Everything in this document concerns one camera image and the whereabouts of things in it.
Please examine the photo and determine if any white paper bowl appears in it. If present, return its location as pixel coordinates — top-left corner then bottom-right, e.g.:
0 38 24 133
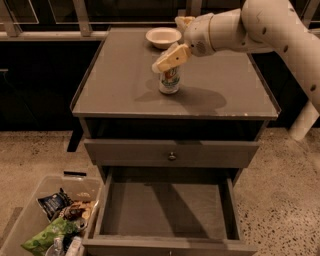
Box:
146 27 182 49

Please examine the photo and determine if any green chip bag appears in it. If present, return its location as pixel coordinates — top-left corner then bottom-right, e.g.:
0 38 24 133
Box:
21 218 79 256

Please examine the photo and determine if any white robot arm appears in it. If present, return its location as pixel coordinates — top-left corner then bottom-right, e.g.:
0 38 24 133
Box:
152 0 320 111

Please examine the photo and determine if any open grey middle drawer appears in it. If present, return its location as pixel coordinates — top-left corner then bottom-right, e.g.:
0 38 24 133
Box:
84 167 257 256

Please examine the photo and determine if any clear plastic storage bin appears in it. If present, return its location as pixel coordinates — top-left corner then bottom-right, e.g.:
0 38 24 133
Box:
0 176 103 256

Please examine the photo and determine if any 7up soda can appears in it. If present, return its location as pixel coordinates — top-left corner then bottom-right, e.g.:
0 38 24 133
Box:
159 67 180 94

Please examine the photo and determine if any grey drawer cabinet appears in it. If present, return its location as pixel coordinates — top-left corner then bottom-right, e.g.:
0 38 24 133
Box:
72 27 280 180

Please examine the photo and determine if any brown snack bag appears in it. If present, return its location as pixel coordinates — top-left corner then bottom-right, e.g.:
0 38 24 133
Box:
59 201 96 220

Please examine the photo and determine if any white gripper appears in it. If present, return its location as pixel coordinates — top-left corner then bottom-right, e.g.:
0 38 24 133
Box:
152 13 215 73

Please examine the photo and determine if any clear plastic bottle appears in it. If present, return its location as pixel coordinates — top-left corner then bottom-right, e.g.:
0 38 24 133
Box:
45 237 65 256

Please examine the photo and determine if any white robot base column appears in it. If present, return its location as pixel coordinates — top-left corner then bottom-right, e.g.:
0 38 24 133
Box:
289 101 319 141

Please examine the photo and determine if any dark blue snack bag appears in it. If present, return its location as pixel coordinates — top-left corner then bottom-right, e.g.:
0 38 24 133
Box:
37 188 73 221

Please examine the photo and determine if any grey top drawer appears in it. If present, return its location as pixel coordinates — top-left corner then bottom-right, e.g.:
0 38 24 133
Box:
84 139 259 168

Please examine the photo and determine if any white metal railing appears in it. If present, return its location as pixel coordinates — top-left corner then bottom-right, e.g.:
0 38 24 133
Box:
0 0 320 42

